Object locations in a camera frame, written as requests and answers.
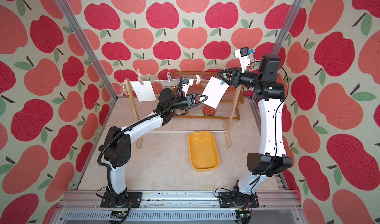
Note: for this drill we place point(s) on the right aluminium corner post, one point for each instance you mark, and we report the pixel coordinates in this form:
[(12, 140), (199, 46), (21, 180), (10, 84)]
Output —
[(285, 29)]

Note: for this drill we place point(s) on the white postcard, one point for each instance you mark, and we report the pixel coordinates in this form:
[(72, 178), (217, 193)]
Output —
[(144, 92), (215, 92)]

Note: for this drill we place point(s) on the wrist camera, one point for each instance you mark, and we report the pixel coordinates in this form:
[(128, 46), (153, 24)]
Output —
[(187, 83), (243, 55)]

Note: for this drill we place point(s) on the yellow plastic tray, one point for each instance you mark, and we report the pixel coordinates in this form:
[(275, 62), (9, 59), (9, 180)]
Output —
[(203, 151)]

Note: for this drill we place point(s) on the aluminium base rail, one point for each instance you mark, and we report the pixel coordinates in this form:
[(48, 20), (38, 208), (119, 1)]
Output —
[(179, 207)]

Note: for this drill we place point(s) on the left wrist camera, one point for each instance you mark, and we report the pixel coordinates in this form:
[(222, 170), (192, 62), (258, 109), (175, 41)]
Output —
[(187, 83)]

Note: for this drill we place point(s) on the pink clothespin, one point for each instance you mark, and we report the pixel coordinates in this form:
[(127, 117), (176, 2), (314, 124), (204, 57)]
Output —
[(140, 79)]

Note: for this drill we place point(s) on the left aluminium corner post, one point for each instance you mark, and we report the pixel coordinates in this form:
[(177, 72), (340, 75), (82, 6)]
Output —
[(86, 45)]

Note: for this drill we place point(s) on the white clothespin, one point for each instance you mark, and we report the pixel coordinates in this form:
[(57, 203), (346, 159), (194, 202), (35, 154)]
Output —
[(198, 79)]

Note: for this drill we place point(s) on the teal clothespin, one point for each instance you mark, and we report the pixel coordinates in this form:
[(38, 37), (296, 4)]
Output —
[(224, 79)]

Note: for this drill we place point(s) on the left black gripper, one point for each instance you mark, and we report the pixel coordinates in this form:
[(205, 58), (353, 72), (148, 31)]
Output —
[(190, 100)]

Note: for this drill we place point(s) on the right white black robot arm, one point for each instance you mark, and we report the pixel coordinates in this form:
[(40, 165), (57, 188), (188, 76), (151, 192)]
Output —
[(271, 158)]

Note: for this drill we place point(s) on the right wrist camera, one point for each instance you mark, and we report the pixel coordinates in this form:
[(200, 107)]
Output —
[(243, 55)]

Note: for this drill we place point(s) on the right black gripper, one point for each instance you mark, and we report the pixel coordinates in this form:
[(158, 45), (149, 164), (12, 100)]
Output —
[(235, 78)]

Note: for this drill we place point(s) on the grey clothespin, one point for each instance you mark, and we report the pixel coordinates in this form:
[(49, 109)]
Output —
[(169, 77)]

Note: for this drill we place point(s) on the wooden hanging rack frame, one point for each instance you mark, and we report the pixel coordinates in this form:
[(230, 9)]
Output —
[(227, 111)]

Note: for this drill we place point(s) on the red round tin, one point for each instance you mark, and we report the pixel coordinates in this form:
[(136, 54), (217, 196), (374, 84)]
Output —
[(208, 111)]

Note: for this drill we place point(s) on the aluminium corner post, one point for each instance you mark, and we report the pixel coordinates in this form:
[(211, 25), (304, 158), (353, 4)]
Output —
[(86, 45), (285, 29)]

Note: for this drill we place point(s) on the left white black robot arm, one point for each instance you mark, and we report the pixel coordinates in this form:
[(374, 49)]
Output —
[(116, 150)]

